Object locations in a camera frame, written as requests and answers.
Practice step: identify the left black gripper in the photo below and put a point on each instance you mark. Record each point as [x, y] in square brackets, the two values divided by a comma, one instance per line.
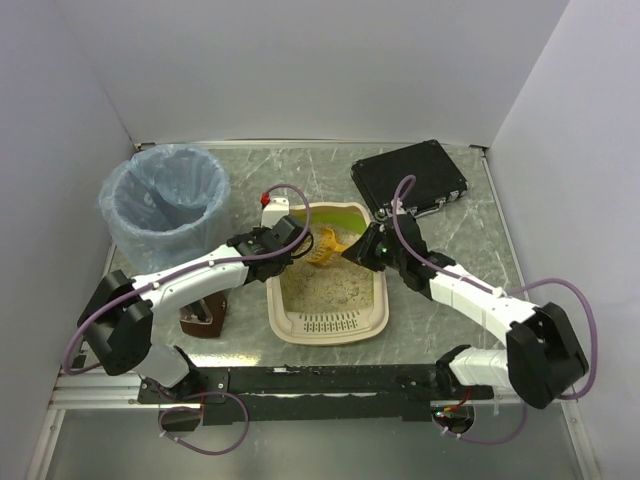
[282, 265]

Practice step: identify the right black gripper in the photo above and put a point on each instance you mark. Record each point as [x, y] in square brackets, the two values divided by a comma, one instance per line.
[367, 248]

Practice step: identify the orange litter scoop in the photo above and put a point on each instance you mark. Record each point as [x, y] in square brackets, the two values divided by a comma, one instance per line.
[328, 247]

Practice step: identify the beige green litter box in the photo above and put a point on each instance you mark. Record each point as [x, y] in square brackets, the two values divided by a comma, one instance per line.
[334, 304]

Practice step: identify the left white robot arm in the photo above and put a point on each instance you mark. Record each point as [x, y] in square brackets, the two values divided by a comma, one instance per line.
[118, 320]

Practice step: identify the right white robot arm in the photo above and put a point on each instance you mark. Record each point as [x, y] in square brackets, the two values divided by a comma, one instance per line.
[540, 357]

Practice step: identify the black hard case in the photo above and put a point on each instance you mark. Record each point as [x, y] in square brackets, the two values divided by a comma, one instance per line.
[438, 180]

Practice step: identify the brown leather holder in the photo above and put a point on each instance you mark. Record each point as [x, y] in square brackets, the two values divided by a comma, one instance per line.
[204, 318]

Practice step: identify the trash bin with blue bag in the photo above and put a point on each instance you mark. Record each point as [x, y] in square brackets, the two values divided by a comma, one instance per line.
[167, 205]

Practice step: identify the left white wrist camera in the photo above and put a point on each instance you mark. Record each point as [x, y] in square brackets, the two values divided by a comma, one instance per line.
[273, 209]

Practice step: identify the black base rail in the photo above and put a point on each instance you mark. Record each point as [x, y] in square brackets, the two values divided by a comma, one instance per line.
[408, 392]

